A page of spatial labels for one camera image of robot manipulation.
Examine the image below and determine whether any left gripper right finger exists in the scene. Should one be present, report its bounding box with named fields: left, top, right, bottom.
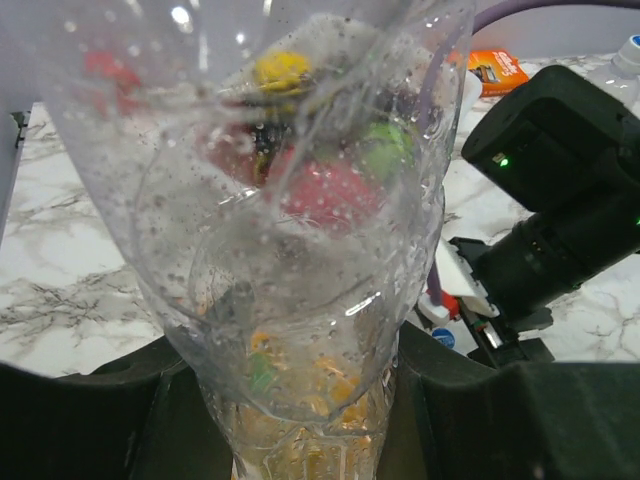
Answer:
left=377, top=323, right=639, bottom=480

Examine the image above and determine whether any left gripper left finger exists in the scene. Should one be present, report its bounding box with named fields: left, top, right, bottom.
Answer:
left=1, top=338, right=232, bottom=479

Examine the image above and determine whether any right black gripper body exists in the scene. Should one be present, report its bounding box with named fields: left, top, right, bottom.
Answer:
left=451, top=237, right=554, bottom=369

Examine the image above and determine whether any blue bottle cap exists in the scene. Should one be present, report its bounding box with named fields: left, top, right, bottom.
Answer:
left=431, top=327, right=456, bottom=349

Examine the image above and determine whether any clear plastic bottle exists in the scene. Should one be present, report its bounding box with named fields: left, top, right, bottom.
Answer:
left=37, top=1, right=475, bottom=479
left=586, top=34, right=640, bottom=108

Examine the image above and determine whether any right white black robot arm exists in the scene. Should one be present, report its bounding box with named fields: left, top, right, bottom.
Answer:
left=451, top=65, right=639, bottom=369

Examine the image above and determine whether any orange razor box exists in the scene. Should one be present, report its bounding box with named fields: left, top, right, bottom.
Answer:
left=445, top=49, right=529, bottom=97

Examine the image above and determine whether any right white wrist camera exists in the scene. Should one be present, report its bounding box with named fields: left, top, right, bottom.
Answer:
left=416, top=239, right=499, bottom=327

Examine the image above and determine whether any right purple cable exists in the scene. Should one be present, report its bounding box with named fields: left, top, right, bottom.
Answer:
left=422, top=0, right=640, bottom=306

